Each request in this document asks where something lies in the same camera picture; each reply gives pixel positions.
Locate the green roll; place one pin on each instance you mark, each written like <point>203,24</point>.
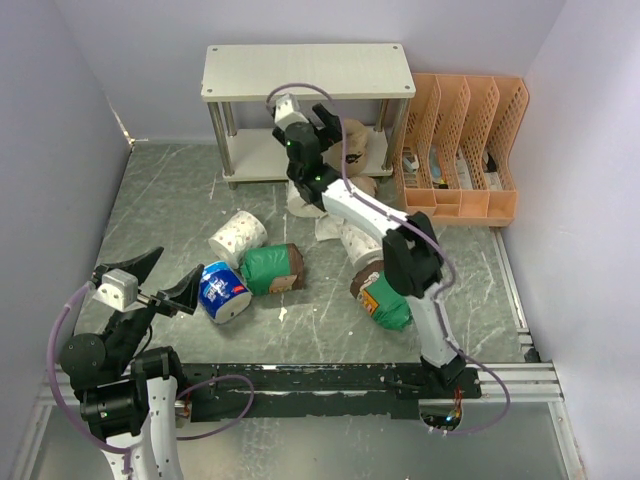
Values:
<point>273,269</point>
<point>383,304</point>

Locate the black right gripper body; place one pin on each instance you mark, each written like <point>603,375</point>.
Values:
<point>278,134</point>

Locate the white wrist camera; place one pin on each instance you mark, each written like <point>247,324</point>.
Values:
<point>287,111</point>
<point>118,290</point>

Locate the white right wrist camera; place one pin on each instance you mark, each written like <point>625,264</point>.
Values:
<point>287,111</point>

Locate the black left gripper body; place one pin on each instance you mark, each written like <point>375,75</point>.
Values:
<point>127,328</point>

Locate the plain white paper roll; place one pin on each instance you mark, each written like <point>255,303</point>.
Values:
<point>326,226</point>

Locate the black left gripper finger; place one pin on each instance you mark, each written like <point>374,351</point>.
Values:
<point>140,266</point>
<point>181,298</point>

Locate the white two-tier shelf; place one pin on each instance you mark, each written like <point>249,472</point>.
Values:
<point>248,73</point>

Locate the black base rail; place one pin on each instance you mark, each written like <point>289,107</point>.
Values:
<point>321,390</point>

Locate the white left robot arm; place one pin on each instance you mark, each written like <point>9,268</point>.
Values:
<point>127,393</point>

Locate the red-dotted paper roll right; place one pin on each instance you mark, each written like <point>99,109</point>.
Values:
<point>361,249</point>

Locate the tan paper roll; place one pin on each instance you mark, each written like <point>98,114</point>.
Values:
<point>363,185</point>

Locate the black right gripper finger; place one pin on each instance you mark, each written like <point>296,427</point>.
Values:
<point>329,120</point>
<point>328,137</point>

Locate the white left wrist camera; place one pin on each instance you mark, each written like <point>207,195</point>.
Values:
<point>118,290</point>

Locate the red-dotted paper roll left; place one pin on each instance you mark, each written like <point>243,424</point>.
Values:
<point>241,233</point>

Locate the blue wrapped tissue roll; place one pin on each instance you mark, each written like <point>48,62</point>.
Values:
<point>222,293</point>

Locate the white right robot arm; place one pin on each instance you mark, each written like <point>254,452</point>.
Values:
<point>411,254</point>

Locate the orange plastic file organizer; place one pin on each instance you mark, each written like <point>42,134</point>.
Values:
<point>459,134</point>

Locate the red-dotted paper roll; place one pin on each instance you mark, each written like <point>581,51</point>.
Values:
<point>361,249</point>
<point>241,233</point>

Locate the tan roll with tail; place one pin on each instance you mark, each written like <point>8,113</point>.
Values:
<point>356,152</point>

